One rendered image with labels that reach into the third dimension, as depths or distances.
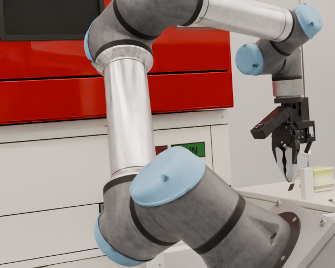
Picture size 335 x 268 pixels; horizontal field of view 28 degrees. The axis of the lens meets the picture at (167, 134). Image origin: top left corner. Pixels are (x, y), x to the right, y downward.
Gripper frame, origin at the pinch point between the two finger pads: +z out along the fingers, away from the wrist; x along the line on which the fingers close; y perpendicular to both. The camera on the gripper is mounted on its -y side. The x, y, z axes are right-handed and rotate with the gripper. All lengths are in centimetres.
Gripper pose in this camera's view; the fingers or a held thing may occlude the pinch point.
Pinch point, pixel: (286, 177)
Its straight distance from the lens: 170.1
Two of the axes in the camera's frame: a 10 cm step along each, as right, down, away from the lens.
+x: -5.2, -0.1, 8.6
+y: 8.5, -0.9, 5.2
